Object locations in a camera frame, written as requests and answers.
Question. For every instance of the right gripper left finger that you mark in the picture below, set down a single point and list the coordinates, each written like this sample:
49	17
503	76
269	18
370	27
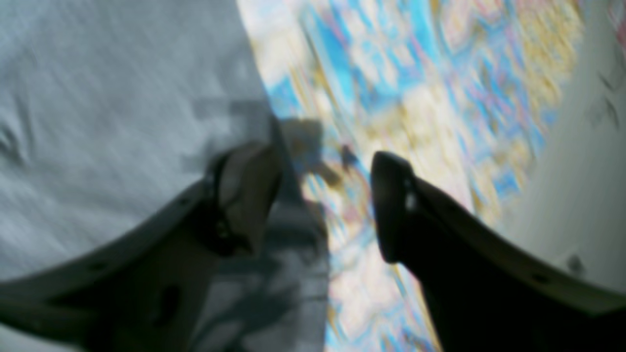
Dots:
144	291

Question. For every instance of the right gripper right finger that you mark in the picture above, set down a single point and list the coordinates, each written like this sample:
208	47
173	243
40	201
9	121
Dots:
483	293

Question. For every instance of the grey T-shirt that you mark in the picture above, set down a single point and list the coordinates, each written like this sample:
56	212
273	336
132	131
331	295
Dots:
110	109

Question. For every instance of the patterned tablecloth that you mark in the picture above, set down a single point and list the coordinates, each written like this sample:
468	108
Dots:
464	89

